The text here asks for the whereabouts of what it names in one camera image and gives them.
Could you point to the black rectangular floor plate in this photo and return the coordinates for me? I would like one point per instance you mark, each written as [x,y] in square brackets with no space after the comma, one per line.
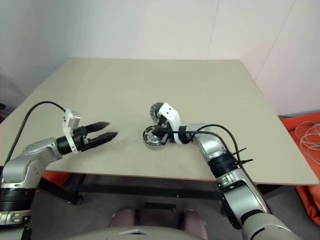
[160,206]

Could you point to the grey robot torso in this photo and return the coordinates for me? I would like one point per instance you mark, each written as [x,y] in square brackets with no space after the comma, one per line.
[100,235]

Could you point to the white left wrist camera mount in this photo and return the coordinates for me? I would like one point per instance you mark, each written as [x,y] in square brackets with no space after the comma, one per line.
[65,122]

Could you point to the dark equipment stand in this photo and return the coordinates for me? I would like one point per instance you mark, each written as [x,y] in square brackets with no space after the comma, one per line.
[2,112]

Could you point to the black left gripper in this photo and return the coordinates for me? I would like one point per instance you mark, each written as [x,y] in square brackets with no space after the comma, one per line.
[81,140]

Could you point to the dark maroon rounded shape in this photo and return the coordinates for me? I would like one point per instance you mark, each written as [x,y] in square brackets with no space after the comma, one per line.
[193,222]
[123,216]

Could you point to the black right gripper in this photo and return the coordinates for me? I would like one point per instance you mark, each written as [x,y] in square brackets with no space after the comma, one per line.
[165,124]

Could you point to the black table frame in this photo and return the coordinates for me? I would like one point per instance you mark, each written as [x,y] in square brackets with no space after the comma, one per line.
[150,188]

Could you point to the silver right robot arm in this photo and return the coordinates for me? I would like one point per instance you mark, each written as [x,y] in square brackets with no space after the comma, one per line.
[212,147]

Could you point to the motor housing with copper windings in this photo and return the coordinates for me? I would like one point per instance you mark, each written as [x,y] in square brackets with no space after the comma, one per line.
[152,147]

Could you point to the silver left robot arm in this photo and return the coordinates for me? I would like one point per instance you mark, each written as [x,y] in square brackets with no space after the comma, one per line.
[32,152]

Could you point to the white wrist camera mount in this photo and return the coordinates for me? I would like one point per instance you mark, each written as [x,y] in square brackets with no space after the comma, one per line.
[170,111]
[65,122]

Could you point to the round grey motor lid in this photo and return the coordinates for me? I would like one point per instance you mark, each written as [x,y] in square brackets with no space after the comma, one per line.
[154,110]

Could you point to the black zip tie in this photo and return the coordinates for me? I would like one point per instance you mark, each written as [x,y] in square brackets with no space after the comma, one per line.
[243,161]

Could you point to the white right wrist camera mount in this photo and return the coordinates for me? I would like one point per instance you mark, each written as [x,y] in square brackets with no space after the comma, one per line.
[170,111]

